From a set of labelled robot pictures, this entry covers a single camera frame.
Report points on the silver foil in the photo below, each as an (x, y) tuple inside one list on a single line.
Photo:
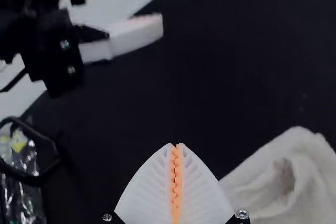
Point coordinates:
[(26, 203)]

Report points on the pale towel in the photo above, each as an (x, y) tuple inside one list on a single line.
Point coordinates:
[(275, 195)]

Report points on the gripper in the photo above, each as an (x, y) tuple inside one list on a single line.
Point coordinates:
[(55, 58)]

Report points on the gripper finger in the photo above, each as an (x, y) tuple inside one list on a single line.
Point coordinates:
[(202, 195), (147, 195)]

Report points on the black mat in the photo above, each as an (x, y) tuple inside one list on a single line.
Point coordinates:
[(236, 77)]

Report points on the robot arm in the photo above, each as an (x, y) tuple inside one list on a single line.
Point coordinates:
[(15, 11)]

